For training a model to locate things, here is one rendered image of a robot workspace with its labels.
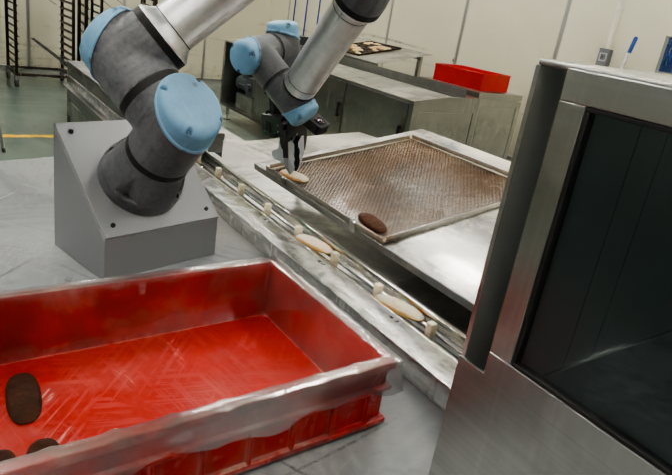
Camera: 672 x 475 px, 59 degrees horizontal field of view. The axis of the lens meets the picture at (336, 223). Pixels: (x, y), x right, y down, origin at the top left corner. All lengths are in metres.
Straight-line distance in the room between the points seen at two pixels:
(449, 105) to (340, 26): 3.16
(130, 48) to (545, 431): 0.80
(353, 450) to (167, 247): 0.55
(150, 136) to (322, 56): 0.38
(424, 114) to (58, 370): 3.49
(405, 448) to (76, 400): 0.41
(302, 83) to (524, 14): 4.50
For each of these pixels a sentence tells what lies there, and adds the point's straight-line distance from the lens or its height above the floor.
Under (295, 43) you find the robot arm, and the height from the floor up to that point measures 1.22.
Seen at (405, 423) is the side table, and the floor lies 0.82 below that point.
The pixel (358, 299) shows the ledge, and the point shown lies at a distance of 1.02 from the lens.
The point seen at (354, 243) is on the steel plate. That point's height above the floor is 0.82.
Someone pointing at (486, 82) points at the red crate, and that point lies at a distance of 4.83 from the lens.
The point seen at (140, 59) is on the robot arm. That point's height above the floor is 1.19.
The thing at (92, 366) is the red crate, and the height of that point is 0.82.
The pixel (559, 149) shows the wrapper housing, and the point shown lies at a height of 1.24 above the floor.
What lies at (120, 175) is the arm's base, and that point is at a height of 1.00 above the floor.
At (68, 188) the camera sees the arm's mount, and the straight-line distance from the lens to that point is 1.15.
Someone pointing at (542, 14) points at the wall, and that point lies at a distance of 5.54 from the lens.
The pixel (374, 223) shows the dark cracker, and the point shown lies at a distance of 1.26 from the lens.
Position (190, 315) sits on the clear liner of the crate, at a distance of 0.94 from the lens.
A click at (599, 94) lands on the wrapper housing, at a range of 0.51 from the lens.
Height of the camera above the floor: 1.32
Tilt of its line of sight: 20 degrees down
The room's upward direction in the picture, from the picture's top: 9 degrees clockwise
